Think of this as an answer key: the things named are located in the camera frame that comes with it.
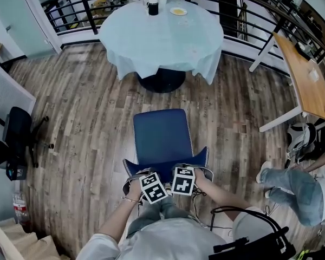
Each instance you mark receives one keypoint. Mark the small black box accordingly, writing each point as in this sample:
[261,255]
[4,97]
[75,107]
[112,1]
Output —
[16,171]

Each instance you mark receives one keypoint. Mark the wooden desk white legs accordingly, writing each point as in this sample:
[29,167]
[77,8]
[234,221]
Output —
[306,85]

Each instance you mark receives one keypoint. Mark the black metal railing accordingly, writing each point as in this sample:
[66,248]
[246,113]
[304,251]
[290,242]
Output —
[89,18]

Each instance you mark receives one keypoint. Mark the white plate yellow food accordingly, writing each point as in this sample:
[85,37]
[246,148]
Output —
[178,11]

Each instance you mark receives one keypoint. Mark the black item on desk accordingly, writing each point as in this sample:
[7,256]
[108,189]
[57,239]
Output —
[303,51]

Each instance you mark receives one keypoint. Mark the person's right forearm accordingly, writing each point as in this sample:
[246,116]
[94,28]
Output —
[219,195]

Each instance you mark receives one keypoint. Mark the beige fabric bag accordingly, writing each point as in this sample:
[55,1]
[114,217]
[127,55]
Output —
[19,242]

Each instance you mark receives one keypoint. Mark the black jar white lid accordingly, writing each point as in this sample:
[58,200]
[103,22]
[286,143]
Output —
[153,7]

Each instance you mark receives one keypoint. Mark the person's left forearm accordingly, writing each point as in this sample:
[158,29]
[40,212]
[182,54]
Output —
[116,218]

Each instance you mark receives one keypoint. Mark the person's white shirt torso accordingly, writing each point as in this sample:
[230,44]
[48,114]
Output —
[162,242]

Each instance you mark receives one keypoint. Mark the person's legs blue jeans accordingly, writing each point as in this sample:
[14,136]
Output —
[162,211]

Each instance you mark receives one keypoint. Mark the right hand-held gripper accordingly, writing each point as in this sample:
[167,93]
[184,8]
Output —
[182,184]

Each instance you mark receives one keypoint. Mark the person's left hand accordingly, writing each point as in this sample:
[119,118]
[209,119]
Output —
[135,189]

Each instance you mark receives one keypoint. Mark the blue upholstered chair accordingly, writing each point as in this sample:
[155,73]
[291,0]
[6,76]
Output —
[162,134]

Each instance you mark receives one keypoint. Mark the black office chair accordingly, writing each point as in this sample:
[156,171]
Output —
[19,134]

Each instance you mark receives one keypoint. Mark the clear plastic bottle red label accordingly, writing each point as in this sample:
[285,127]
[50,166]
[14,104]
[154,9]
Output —
[20,207]

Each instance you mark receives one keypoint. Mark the white and black backpack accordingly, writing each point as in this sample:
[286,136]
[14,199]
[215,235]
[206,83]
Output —
[300,139]

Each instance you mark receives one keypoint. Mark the black chest-worn device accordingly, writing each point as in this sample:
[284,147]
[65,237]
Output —
[260,249]

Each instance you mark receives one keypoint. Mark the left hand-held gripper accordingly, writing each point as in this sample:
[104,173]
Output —
[152,189]

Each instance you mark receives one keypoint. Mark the small white cup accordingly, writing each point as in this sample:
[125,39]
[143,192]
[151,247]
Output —
[314,74]

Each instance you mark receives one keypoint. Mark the round table light blue cloth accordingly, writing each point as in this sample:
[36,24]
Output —
[162,39]

